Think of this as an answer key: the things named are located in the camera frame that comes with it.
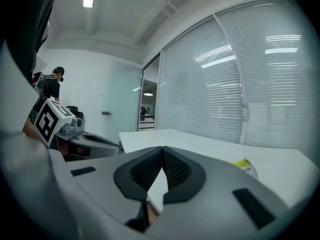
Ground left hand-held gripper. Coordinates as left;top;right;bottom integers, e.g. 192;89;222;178
34;97;124;163

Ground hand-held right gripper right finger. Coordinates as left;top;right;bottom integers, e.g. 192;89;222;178
146;145;291;240

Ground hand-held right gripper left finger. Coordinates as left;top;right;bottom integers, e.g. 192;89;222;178
65;145;164;233

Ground person's left forearm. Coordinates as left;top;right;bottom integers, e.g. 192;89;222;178
21;118;41;142

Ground frosted glass door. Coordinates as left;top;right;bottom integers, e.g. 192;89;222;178
99;58;144;144

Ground white blind wand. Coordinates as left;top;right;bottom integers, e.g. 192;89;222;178
240;83;250;123

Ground narrow white window blind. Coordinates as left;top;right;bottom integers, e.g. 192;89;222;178
156;15;245;144

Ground person's black shirt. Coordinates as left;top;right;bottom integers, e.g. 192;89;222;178
4;0;57;85

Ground wide white window blind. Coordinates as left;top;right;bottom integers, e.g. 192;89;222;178
216;0;316;157

